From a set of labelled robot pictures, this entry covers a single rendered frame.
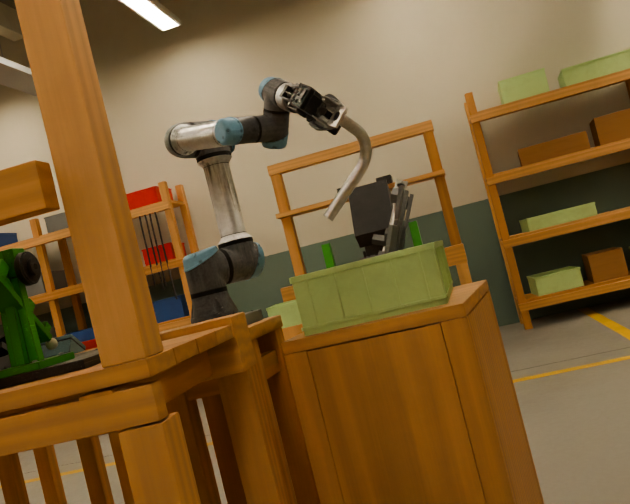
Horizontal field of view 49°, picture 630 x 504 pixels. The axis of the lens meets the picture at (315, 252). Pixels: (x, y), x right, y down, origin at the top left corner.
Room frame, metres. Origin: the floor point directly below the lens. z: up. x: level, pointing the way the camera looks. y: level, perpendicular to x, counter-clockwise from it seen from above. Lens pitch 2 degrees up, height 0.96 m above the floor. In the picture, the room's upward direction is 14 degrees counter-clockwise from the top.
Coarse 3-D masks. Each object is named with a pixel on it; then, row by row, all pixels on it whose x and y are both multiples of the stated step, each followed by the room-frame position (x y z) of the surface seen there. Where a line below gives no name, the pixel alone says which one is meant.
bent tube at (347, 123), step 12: (336, 108) 1.73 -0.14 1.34; (336, 120) 1.71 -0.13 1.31; (348, 120) 1.72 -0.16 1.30; (360, 132) 1.75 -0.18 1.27; (360, 144) 1.78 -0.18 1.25; (360, 156) 1.80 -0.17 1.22; (360, 168) 1.79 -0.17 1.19; (348, 180) 1.80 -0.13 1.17; (348, 192) 1.80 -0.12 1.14; (336, 204) 1.80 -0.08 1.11
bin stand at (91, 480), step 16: (112, 432) 2.34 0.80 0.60; (48, 448) 2.39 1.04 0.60; (80, 448) 2.14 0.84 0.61; (96, 448) 2.15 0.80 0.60; (112, 448) 2.34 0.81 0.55; (0, 464) 2.18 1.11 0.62; (16, 464) 2.20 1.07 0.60; (48, 464) 2.37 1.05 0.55; (96, 464) 2.13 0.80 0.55; (0, 480) 2.18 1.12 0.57; (16, 480) 2.19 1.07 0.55; (48, 480) 2.38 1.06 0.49; (96, 480) 2.13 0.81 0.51; (128, 480) 2.33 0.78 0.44; (16, 496) 2.18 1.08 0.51; (48, 496) 2.38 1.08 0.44; (64, 496) 2.41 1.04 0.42; (96, 496) 2.14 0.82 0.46; (112, 496) 2.18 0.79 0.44; (128, 496) 2.33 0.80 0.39
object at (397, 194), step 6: (402, 186) 2.02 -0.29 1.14; (396, 192) 2.03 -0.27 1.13; (402, 192) 2.03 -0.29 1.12; (396, 198) 2.03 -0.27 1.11; (402, 198) 2.05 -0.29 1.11; (396, 204) 2.03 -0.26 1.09; (396, 210) 2.03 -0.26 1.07; (396, 216) 2.03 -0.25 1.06; (396, 222) 2.03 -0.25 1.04; (390, 228) 1.93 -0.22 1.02; (396, 228) 2.02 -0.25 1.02; (390, 234) 1.94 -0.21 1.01; (396, 234) 2.04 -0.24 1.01; (390, 240) 1.94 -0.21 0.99; (396, 240) 2.07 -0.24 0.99; (390, 246) 1.95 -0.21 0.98; (390, 252) 1.97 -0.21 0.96
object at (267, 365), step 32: (256, 352) 2.05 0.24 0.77; (288, 384) 2.25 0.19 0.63; (192, 416) 2.10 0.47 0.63; (224, 416) 2.31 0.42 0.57; (288, 416) 2.25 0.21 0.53; (192, 448) 2.08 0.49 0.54; (224, 448) 2.32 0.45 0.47; (288, 448) 2.26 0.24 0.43; (224, 480) 2.32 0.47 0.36; (288, 480) 2.05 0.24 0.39
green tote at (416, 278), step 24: (360, 264) 1.92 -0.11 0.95; (384, 264) 1.91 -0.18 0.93; (408, 264) 1.90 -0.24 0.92; (432, 264) 1.88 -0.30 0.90; (312, 288) 1.96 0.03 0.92; (336, 288) 1.94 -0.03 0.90; (360, 288) 1.93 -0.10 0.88; (384, 288) 1.91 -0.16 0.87; (408, 288) 1.90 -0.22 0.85; (432, 288) 1.89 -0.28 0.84; (312, 312) 1.96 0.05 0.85; (336, 312) 1.95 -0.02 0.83; (360, 312) 1.93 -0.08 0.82; (384, 312) 1.91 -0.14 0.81; (408, 312) 1.90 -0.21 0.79
